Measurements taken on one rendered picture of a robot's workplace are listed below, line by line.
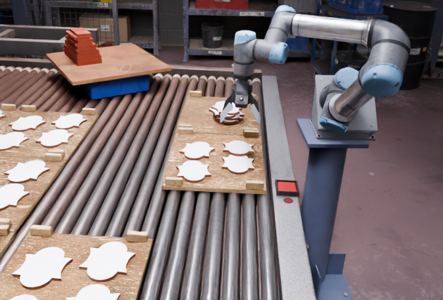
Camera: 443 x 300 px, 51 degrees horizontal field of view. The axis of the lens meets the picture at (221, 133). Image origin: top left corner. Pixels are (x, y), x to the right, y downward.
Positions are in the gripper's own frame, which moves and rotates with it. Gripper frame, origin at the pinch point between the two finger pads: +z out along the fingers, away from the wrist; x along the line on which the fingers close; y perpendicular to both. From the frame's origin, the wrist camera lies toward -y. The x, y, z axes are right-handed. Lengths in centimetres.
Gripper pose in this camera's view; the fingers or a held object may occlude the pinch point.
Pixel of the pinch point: (240, 124)
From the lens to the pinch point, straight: 178.7
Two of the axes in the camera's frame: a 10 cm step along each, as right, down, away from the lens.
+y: 0.5, -4.3, 9.0
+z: -0.4, 9.0, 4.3
